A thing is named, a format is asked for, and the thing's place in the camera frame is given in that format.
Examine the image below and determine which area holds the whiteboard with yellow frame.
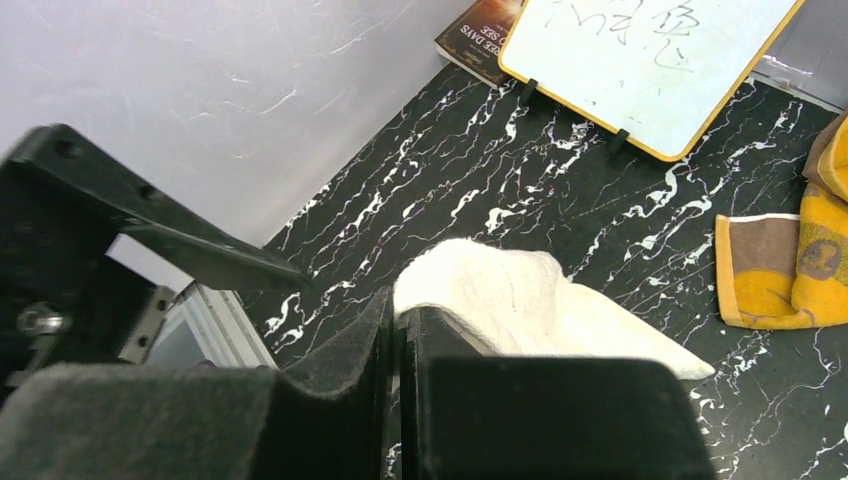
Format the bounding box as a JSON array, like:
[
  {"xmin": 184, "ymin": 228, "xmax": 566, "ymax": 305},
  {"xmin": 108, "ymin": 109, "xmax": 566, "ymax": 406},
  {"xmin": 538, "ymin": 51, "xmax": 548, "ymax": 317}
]
[{"xmin": 498, "ymin": 0, "xmax": 800, "ymax": 162}]

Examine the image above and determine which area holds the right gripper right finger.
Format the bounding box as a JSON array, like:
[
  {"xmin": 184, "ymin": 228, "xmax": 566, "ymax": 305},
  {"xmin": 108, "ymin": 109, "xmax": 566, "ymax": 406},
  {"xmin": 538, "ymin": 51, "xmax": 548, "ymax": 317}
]
[{"xmin": 400, "ymin": 307, "xmax": 503, "ymax": 479}]

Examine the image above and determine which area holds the dark book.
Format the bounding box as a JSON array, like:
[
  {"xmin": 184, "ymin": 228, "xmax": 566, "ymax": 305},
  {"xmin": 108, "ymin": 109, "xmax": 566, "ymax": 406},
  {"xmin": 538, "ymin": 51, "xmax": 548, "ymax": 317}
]
[{"xmin": 435, "ymin": 0, "xmax": 524, "ymax": 88}]

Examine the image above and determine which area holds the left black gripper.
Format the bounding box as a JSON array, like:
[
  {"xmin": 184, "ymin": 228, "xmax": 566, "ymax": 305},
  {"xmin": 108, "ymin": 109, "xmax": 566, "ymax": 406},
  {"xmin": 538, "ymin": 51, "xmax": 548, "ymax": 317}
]
[{"xmin": 1, "ymin": 124, "xmax": 311, "ymax": 397}]

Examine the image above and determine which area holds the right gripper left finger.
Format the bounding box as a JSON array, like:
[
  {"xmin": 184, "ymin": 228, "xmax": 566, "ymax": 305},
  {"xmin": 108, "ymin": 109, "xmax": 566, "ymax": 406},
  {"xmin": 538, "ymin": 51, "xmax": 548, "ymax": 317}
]
[{"xmin": 250, "ymin": 287, "xmax": 393, "ymax": 479}]

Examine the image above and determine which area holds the aluminium rail frame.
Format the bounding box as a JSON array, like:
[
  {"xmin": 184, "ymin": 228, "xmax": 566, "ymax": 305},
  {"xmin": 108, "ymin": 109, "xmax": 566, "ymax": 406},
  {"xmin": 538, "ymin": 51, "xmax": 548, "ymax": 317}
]
[{"xmin": 145, "ymin": 283, "xmax": 277, "ymax": 368}]

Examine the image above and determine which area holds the yellow brown towel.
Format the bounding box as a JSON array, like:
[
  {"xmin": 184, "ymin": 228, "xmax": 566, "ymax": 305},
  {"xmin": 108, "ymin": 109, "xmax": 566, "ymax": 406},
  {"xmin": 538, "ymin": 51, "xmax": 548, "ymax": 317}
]
[{"xmin": 715, "ymin": 113, "xmax": 847, "ymax": 330}]

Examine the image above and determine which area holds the white towel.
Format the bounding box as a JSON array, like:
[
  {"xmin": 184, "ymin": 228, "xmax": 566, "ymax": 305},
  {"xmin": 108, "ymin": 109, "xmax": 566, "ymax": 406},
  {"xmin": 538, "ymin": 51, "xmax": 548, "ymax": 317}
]
[{"xmin": 393, "ymin": 238, "xmax": 715, "ymax": 380}]

